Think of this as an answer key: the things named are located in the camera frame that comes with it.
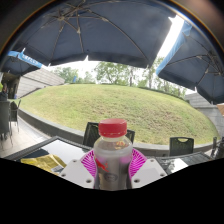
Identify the person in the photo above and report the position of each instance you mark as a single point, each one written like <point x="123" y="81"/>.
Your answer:
<point x="3" y="93"/>

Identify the yellow foil packet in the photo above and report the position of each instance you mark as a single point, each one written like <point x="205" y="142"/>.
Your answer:
<point x="43" y="163"/>

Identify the dark wicker chair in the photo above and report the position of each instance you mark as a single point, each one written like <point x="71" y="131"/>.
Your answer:
<point x="14" y="111"/>
<point x="4" y="116"/>

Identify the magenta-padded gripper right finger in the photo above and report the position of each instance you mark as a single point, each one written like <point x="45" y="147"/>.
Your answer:
<point x="148" y="171"/>

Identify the large navy parasol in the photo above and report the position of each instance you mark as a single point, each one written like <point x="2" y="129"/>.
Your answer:
<point x="100" y="30"/>

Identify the black slatted chair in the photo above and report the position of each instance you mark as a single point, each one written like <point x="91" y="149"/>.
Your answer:
<point x="89" y="135"/>
<point x="181" y="146"/>

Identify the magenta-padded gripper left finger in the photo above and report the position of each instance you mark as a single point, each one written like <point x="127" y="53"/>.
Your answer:
<point x="78" y="173"/>

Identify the red-capped clear drink bottle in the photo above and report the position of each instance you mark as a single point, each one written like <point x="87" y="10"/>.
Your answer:
<point x="112" y="160"/>

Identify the blue parasol with white print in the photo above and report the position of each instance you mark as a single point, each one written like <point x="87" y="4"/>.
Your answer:
<point x="20" y="63"/>

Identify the navy parasol with blue edge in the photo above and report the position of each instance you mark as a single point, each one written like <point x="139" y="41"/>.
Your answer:
<point x="200" y="63"/>

